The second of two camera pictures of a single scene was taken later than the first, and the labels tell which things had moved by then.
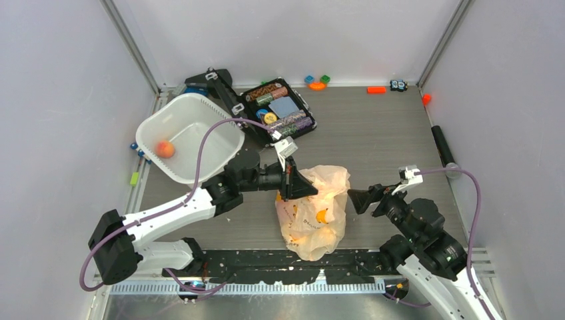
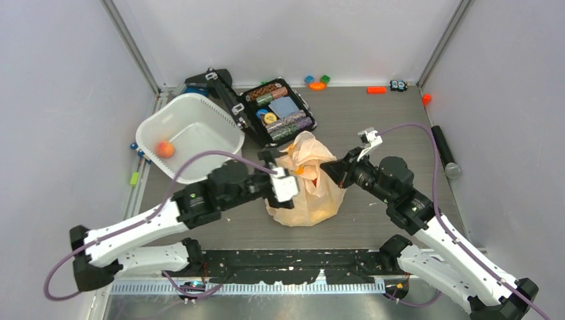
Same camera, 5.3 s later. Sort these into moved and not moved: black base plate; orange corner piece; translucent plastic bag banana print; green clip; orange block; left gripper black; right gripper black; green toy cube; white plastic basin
Moved: left gripper black; translucent plastic bag banana print; right gripper black
Not moved: black base plate; green toy cube; green clip; orange block; white plastic basin; orange corner piece
